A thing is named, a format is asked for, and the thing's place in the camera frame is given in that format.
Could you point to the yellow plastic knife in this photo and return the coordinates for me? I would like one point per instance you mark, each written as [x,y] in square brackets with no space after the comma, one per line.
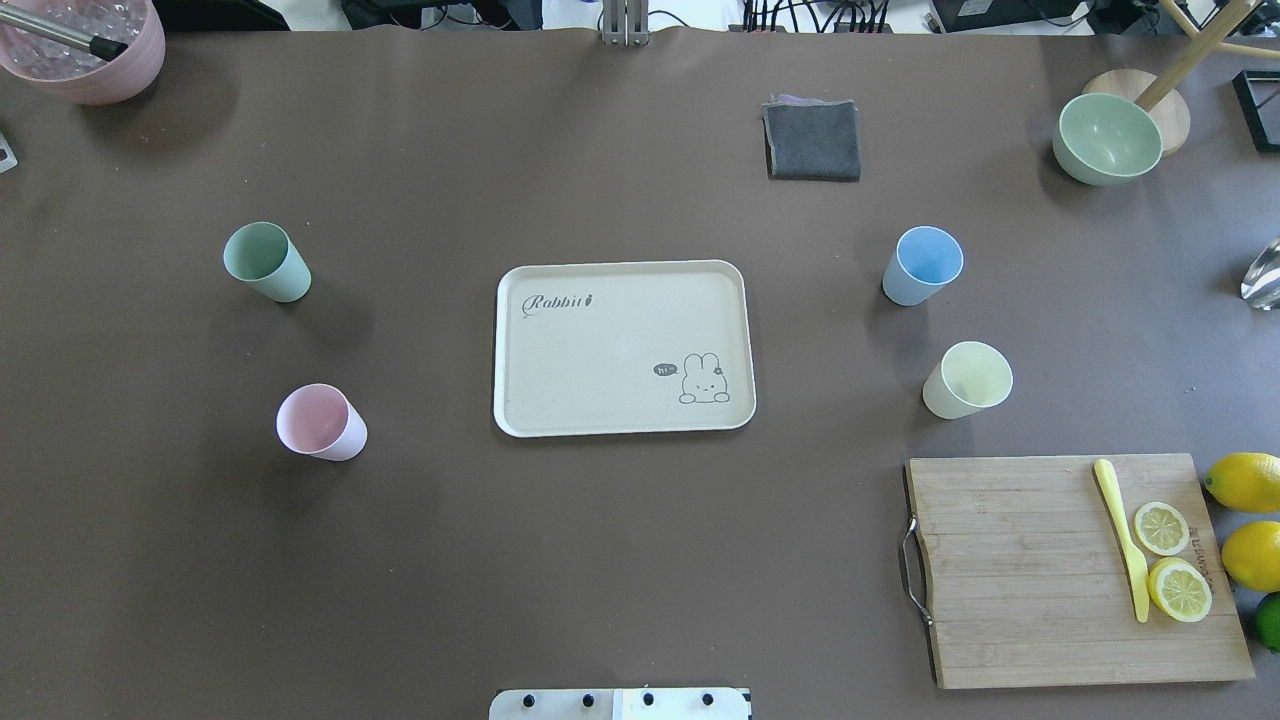
[1135,562]

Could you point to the upper lemon slice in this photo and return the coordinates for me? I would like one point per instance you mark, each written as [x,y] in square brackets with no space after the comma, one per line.
[1161,529]

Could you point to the wooden stand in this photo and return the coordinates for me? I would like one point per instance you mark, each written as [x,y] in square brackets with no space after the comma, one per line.
[1159,95]

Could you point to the whole lemon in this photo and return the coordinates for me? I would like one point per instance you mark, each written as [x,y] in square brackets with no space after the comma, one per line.
[1250,556]
[1245,482]

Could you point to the wooden cutting board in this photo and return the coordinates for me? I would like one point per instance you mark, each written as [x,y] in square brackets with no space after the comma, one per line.
[1024,585]

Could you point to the green lime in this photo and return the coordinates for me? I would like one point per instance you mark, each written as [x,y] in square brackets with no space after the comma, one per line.
[1266,622]

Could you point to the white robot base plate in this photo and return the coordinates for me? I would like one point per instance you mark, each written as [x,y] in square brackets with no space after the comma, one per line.
[623,703]

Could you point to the pink bowl with ice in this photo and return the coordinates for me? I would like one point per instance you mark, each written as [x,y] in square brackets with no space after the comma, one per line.
[78,76]

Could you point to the pink cup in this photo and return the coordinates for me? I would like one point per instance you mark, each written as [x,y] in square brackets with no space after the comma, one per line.
[319,421]

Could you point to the upper whole lemon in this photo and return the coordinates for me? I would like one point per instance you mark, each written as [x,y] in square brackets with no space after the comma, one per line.
[1245,482]

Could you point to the green bowl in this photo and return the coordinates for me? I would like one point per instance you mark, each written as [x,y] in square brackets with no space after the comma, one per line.
[1103,140]

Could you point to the metal scoop in bowl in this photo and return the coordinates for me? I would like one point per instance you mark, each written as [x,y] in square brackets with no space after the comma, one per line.
[103,48]

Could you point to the steel scoop on table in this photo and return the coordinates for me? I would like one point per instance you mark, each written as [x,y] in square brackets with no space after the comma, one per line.
[1260,283]

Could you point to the lemon slice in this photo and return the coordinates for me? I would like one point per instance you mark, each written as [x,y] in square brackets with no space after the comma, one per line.
[1178,589]
[1161,529]

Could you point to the grey folded cloth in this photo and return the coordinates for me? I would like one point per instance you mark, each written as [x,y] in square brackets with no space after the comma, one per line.
[812,139]

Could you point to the black frame object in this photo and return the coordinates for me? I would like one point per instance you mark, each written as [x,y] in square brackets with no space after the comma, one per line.
[1257,92]

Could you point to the lower lemon slice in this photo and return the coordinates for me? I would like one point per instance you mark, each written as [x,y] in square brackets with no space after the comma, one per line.
[1178,589]

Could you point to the lower whole lemon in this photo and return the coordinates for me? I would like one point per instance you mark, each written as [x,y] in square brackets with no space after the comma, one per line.
[1250,556]

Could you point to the pale yellow cup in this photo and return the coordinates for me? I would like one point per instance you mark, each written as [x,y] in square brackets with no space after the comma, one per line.
[970,377]

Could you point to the blue cup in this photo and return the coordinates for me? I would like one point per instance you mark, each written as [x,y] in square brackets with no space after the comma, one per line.
[925,259]

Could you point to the green cup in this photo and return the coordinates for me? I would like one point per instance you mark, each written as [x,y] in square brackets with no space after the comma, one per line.
[262,255]

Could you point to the cream rabbit tray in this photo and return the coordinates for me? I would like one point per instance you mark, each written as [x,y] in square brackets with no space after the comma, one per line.
[607,348]

